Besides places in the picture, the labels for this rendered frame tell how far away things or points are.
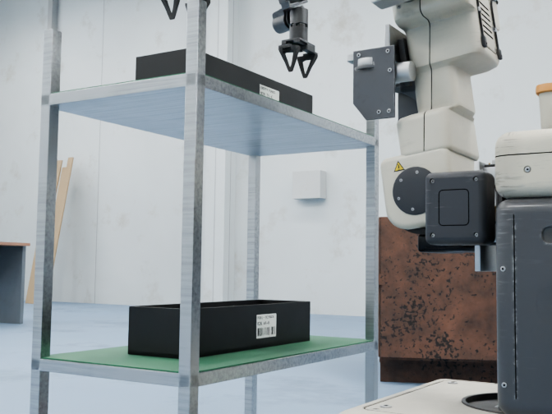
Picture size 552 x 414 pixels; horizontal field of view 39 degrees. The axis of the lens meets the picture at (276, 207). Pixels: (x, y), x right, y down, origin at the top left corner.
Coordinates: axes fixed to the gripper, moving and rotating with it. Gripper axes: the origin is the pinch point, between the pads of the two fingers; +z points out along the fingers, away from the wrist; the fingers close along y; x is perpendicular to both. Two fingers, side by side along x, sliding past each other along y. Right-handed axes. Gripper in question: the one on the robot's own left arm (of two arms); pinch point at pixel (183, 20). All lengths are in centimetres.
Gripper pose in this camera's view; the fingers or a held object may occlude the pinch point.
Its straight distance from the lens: 195.3
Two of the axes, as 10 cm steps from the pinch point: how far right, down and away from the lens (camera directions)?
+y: -5.3, -0.7, -8.5
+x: 8.5, -0.3, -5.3
